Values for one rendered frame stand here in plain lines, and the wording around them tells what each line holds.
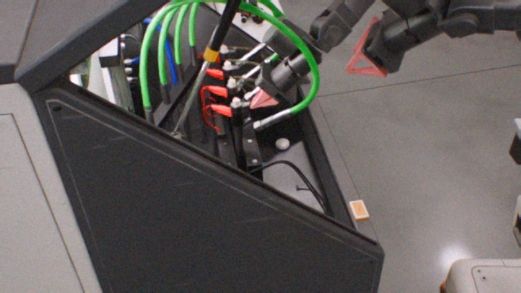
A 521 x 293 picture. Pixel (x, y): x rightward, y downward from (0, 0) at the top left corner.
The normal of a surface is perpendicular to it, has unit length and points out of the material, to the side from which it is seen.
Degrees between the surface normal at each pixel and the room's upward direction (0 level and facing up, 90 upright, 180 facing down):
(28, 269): 90
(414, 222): 0
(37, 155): 90
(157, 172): 90
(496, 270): 0
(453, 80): 0
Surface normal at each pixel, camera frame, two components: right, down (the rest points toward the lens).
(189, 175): 0.17, 0.64
